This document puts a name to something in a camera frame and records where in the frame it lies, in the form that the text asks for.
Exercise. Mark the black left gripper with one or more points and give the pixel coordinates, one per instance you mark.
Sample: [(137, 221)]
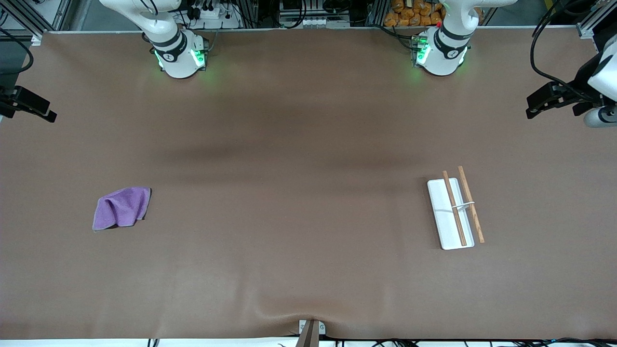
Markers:
[(580, 88)]

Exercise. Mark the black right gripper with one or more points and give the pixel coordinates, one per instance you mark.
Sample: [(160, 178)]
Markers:
[(6, 102)]

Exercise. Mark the purple microfibre towel grey edge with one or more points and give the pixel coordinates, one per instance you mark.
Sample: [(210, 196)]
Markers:
[(123, 207)]

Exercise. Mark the white rectangular tray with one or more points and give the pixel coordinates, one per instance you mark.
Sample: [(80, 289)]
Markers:
[(446, 217)]

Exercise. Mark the orange snack bags pile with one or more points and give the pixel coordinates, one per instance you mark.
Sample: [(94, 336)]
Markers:
[(409, 18)]

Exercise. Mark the white power strip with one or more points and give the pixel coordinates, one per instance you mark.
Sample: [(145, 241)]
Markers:
[(212, 14)]

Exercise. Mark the brown table mat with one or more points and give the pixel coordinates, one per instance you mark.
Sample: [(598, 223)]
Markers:
[(308, 217)]

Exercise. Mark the aluminium frame profile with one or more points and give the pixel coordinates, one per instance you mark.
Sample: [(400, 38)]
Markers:
[(29, 24), (590, 26)]

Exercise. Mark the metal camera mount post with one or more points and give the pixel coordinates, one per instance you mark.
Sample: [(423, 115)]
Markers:
[(308, 337)]

